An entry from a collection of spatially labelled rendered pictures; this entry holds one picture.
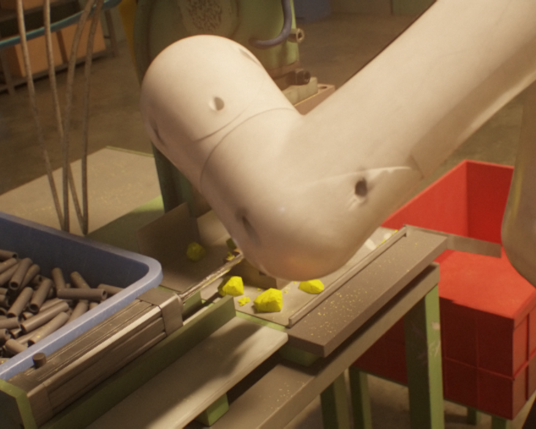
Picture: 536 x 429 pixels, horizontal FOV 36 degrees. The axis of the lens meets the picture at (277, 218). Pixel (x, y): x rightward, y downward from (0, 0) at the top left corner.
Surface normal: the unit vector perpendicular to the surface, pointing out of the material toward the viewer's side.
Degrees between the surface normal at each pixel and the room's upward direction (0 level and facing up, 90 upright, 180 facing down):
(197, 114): 56
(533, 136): 81
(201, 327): 90
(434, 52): 51
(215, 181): 76
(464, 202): 90
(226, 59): 35
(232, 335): 0
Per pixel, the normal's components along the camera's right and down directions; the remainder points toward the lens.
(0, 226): -0.63, 0.25
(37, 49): 0.77, 0.18
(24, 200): -0.12, -0.90
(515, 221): -0.94, 0.04
